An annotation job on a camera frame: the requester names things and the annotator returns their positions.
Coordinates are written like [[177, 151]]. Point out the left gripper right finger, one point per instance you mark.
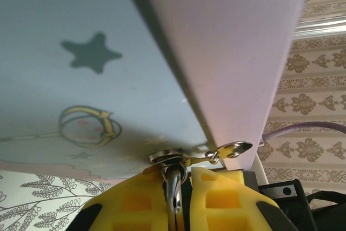
[[221, 201]]

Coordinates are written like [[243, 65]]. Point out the blue cartoon tin box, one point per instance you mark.
[[94, 39]]

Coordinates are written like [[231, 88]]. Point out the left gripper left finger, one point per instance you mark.
[[121, 204]]

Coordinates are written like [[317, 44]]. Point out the aluminium corner post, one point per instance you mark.
[[319, 26]]

